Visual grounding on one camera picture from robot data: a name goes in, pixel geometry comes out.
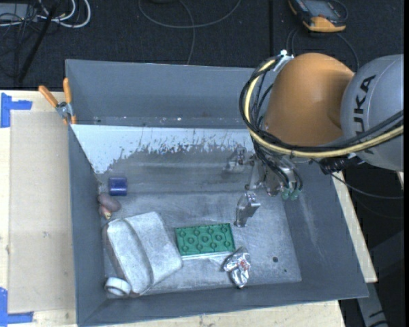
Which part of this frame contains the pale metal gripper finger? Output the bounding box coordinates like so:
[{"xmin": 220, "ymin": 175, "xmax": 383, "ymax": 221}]
[
  {"xmin": 234, "ymin": 191, "xmax": 262, "ymax": 229},
  {"xmin": 220, "ymin": 146, "xmax": 247, "ymax": 181}
]

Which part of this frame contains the grey metal bin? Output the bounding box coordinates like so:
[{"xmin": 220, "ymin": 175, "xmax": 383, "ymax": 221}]
[{"xmin": 64, "ymin": 59, "xmax": 370, "ymax": 327}]

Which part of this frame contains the dark green flat block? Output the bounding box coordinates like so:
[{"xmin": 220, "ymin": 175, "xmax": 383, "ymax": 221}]
[{"xmin": 174, "ymin": 222, "xmax": 237, "ymax": 260}]

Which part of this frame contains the crumpled silver foil wrapper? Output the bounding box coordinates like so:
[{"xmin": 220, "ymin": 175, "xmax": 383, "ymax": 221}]
[{"xmin": 222, "ymin": 247, "xmax": 252, "ymax": 290}]

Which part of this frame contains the white grey padded pouch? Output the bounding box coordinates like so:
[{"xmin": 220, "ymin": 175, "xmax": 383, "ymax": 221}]
[{"xmin": 106, "ymin": 211, "xmax": 184, "ymax": 296}]

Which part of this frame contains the small blue block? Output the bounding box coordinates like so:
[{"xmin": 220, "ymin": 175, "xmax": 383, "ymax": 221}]
[{"xmin": 108, "ymin": 176, "xmax": 128, "ymax": 197}]

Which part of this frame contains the brown pink toy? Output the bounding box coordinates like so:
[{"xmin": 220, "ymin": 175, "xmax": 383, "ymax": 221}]
[{"xmin": 97, "ymin": 192, "xmax": 121, "ymax": 220}]

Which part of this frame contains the brown cardboard board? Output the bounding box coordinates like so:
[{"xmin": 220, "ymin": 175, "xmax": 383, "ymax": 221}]
[{"xmin": 7, "ymin": 110, "xmax": 77, "ymax": 315}]

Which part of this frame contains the white ring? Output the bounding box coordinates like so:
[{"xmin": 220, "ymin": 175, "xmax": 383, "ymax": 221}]
[{"xmin": 104, "ymin": 277, "xmax": 133, "ymax": 298}]

